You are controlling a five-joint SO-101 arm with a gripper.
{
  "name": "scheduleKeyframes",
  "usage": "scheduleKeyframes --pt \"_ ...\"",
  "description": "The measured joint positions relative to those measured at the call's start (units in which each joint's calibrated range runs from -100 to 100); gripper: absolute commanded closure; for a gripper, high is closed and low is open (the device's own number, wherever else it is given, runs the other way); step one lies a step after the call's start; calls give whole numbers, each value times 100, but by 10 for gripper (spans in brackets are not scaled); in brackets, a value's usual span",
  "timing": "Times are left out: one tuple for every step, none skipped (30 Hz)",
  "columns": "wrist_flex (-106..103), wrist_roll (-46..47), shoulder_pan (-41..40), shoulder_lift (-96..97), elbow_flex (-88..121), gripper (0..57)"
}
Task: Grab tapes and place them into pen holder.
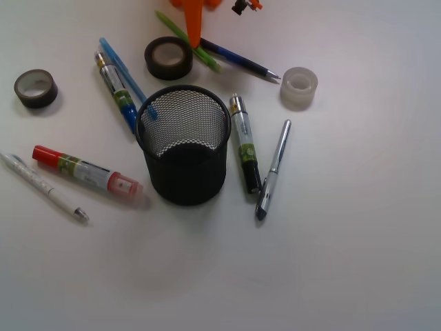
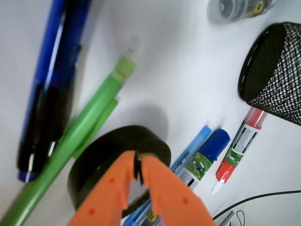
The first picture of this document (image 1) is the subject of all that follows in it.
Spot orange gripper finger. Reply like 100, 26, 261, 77
182, 0, 204, 48

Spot orange gripper body with motor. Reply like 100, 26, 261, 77
170, 0, 222, 8

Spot dark tape roll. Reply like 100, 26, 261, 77
144, 37, 193, 81
14, 69, 58, 109

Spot clear tape roll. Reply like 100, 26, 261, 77
280, 67, 318, 111

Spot dark blue ballpoint pen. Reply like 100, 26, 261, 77
200, 38, 280, 79

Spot green pen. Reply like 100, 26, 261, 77
155, 10, 221, 73

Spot light blue pen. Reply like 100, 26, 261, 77
99, 37, 147, 104

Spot black mesh pen holder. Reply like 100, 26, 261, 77
135, 85, 232, 205

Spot silver metal pen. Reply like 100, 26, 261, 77
256, 119, 291, 221

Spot white ballpoint pen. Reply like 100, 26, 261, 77
1, 152, 90, 224

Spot blue capped marker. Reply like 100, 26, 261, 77
94, 51, 137, 134

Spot black capped marker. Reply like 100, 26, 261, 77
229, 94, 262, 194

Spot red capped marker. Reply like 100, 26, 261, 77
32, 145, 143, 201

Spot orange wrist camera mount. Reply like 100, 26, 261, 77
232, 0, 263, 15

